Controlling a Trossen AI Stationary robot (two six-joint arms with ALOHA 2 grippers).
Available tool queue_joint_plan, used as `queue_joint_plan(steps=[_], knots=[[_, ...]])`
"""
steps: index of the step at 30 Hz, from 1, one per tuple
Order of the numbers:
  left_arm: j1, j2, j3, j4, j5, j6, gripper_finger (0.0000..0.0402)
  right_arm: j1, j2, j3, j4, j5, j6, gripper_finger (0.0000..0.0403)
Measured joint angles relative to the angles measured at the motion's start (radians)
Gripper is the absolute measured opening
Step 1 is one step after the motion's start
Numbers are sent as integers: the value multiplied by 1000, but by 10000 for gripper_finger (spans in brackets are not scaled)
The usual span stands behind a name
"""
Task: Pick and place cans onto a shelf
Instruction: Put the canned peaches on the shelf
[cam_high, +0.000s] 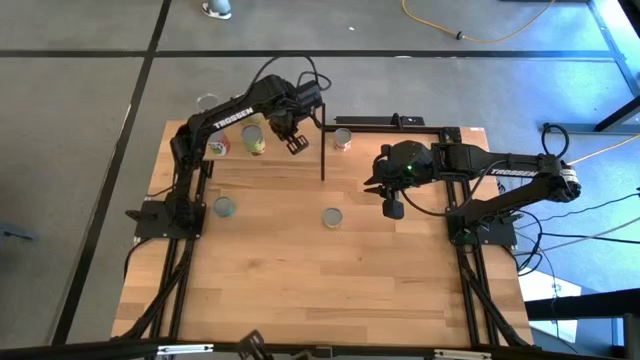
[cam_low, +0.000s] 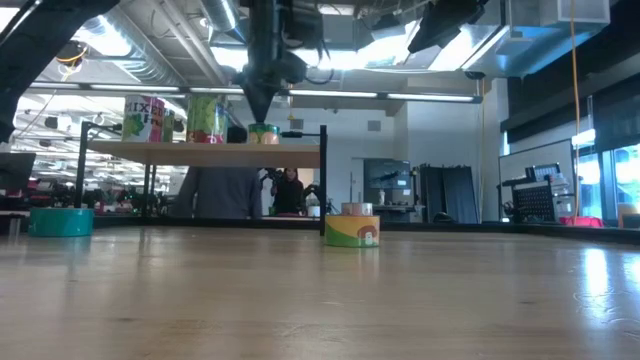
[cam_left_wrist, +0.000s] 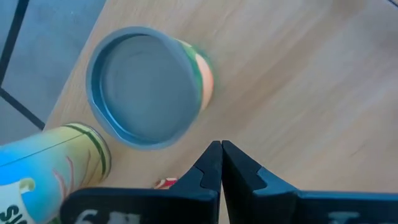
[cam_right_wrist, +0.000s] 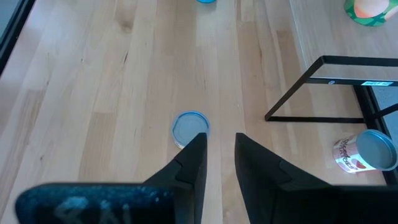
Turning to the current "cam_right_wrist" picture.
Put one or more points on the green patterned label tin can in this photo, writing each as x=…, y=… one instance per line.
x=370, y=12

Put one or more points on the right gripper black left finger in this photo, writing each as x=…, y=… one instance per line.
x=189, y=186

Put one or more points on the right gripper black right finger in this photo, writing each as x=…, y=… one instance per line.
x=258, y=180

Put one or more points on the blue label tin can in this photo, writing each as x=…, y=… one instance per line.
x=206, y=1

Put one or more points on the wooden shelf with black frame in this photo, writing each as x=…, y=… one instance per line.
x=342, y=40

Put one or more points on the black crossbar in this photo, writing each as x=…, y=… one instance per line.
x=12, y=25

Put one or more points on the pale label tin can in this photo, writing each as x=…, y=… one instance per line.
x=186, y=124

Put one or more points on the white shelf label sticker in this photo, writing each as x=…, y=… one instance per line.
x=377, y=83

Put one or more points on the red tomato label tin can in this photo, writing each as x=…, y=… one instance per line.
x=373, y=149

